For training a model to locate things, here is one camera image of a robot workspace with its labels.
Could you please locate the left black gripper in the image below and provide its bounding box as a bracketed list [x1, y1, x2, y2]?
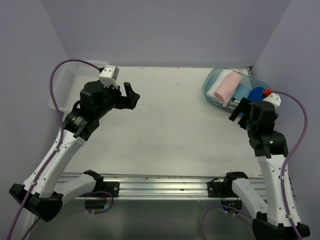
[95, 80, 139, 118]

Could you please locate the pink towel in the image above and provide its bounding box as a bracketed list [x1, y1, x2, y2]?
[214, 71, 242, 107]

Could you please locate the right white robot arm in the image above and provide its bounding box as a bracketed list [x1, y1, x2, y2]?
[222, 89, 311, 240]

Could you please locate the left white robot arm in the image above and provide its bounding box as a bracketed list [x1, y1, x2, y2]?
[9, 65, 140, 222]

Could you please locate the light blue cartoon towel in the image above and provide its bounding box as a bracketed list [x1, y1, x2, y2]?
[227, 83, 252, 109]

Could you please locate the teal transparent plastic tub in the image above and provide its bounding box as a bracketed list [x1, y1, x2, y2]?
[202, 67, 270, 112]

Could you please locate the white rolled towel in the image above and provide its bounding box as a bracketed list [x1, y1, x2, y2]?
[205, 69, 233, 99]

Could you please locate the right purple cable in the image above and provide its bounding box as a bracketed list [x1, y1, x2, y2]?
[201, 88, 309, 240]

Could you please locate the purple cable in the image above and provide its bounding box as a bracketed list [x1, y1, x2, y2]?
[201, 88, 309, 240]
[4, 58, 114, 240]

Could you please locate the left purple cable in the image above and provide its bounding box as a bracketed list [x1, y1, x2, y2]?
[4, 58, 114, 240]

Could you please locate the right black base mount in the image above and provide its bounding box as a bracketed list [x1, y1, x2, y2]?
[206, 178, 238, 198]

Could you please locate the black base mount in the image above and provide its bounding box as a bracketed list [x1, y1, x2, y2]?
[206, 178, 238, 198]
[82, 181, 120, 198]

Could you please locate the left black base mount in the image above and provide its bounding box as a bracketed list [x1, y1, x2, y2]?
[82, 181, 120, 198]

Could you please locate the aluminium rail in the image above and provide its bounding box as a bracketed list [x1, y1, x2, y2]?
[57, 172, 268, 201]

